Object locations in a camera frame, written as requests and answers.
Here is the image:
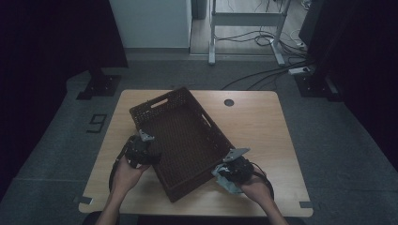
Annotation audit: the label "person's right hand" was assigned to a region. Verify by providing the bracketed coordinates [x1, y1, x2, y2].
[238, 170, 273, 204]

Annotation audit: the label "white metal desk frame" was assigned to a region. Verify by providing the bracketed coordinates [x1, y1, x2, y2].
[207, 0, 293, 67]

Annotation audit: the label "white power strip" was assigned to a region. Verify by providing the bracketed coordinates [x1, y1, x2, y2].
[287, 66, 313, 76]

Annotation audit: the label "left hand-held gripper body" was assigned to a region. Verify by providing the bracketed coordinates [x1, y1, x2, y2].
[125, 129, 156, 170]

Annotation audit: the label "light blue cloth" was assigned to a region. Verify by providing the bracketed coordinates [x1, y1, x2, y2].
[211, 164, 244, 195]

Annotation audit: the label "dark curtain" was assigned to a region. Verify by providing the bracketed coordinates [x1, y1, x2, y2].
[298, 0, 398, 173]
[0, 0, 130, 201]

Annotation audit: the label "black floor cables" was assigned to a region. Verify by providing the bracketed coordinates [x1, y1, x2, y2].
[215, 27, 314, 92]

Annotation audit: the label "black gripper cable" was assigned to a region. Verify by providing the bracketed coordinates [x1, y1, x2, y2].
[250, 161, 276, 202]
[108, 140, 133, 192]

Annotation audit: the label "brown woven basket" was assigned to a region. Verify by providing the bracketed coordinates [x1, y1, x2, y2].
[129, 86, 236, 203]

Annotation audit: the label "white cabinet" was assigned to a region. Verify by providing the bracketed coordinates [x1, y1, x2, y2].
[108, 0, 192, 54]

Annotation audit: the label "person's left hand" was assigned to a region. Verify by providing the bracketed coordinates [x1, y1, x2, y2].
[112, 155, 151, 197]

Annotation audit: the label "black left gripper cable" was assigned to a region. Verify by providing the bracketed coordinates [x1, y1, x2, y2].
[108, 140, 133, 192]

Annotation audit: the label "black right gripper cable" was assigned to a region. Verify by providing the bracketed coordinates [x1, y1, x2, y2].
[250, 161, 276, 202]

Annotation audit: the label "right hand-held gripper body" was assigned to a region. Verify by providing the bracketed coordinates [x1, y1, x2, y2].
[222, 147, 255, 186]

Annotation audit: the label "black stand base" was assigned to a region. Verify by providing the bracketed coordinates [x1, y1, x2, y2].
[76, 67, 122, 101]
[294, 73, 344, 102]

